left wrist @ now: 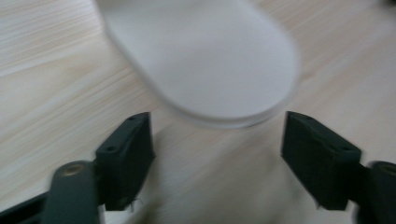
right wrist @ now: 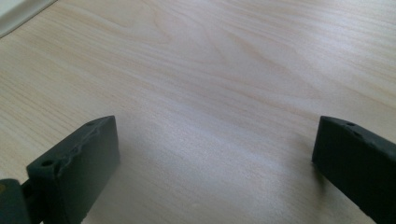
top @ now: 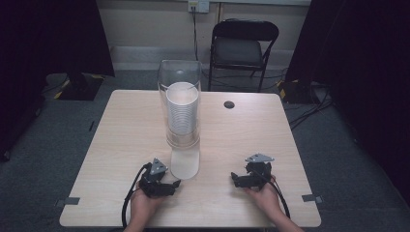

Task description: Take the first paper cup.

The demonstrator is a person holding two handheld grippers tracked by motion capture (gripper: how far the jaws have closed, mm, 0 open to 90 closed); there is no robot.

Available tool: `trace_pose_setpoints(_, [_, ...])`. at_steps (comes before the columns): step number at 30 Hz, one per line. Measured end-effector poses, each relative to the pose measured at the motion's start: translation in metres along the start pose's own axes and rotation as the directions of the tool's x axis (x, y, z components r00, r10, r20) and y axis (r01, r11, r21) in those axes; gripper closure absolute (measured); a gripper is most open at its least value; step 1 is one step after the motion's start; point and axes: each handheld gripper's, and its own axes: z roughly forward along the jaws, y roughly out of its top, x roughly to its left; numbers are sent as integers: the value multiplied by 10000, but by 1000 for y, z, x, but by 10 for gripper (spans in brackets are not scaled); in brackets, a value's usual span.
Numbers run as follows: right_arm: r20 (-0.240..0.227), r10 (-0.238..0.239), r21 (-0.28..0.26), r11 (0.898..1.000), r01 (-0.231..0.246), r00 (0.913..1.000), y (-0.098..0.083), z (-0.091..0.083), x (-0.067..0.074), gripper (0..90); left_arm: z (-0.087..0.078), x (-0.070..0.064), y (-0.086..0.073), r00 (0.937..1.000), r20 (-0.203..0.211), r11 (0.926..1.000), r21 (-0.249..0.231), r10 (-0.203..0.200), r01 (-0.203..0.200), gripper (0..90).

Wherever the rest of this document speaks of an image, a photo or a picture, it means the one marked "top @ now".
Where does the person's left hand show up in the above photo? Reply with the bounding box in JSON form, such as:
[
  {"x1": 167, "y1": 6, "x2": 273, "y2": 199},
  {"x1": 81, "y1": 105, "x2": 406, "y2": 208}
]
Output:
[{"x1": 130, "y1": 182, "x2": 166, "y2": 224}]

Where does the stack of white paper cups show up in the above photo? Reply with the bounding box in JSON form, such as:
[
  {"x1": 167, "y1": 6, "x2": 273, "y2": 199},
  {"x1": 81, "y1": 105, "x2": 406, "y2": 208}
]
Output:
[{"x1": 165, "y1": 81, "x2": 200, "y2": 136}]

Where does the clear plastic cup holder tube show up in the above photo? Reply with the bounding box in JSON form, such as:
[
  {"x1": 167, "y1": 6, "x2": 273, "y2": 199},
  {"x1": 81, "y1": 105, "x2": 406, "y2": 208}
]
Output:
[{"x1": 157, "y1": 59, "x2": 203, "y2": 181}]

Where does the black stand base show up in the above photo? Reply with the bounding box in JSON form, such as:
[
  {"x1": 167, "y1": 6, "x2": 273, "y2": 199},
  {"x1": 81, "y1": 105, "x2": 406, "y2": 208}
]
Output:
[
  {"x1": 278, "y1": 78, "x2": 324, "y2": 104},
  {"x1": 53, "y1": 72, "x2": 106, "y2": 102}
]

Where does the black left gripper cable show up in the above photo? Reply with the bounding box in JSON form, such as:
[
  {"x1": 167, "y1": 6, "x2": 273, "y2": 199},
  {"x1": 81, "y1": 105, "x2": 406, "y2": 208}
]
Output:
[{"x1": 121, "y1": 162, "x2": 153, "y2": 228}]

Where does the black wall socket cable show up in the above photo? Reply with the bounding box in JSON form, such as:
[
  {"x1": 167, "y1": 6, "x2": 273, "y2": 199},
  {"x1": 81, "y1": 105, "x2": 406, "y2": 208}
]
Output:
[{"x1": 191, "y1": 6, "x2": 199, "y2": 62}]

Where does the grey tape strip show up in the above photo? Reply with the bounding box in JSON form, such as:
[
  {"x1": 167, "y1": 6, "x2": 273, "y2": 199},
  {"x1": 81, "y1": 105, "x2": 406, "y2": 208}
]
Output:
[
  {"x1": 53, "y1": 196, "x2": 81, "y2": 208},
  {"x1": 301, "y1": 193, "x2": 324, "y2": 204}
]

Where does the black folding chair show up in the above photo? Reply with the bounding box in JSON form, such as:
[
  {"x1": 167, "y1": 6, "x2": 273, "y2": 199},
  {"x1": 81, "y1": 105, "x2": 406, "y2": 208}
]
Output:
[{"x1": 207, "y1": 18, "x2": 280, "y2": 94}]

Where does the dark curtain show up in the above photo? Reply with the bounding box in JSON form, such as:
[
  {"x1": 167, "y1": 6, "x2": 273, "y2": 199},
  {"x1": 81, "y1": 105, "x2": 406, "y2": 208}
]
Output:
[
  {"x1": 284, "y1": 0, "x2": 410, "y2": 207},
  {"x1": 0, "y1": 0, "x2": 116, "y2": 162}
]

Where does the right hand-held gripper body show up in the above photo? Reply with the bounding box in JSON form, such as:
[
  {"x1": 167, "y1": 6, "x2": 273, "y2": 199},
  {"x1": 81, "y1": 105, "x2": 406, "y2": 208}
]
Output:
[{"x1": 234, "y1": 153, "x2": 276, "y2": 189}]

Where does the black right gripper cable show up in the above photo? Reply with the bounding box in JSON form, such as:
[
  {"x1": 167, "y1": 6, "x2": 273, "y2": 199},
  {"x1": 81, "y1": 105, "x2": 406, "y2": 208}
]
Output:
[{"x1": 251, "y1": 168, "x2": 292, "y2": 220}]

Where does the white wall socket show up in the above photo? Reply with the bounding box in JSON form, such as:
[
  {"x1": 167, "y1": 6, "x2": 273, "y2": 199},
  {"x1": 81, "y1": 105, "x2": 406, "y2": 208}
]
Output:
[{"x1": 188, "y1": 0, "x2": 211, "y2": 15}]

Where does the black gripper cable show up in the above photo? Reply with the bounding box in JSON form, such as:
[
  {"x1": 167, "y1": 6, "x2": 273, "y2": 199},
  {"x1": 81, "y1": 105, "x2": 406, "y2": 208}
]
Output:
[
  {"x1": 251, "y1": 168, "x2": 292, "y2": 220},
  {"x1": 121, "y1": 162, "x2": 153, "y2": 228}
]

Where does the person's right hand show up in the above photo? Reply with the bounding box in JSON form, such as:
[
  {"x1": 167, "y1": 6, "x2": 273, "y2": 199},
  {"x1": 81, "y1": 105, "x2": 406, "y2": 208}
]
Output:
[{"x1": 244, "y1": 175, "x2": 286, "y2": 224}]

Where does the bundle of black floor cables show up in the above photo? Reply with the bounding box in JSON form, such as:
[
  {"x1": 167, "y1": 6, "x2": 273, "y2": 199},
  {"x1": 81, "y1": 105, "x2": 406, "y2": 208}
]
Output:
[{"x1": 287, "y1": 86, "x2": 335, "y2": 131}]

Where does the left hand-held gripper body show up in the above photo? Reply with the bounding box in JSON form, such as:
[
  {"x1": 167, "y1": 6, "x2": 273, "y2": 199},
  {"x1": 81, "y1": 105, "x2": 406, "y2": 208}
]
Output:
[{"x1": 138, "y1": 157, "x2": 177, "y2": 198}]

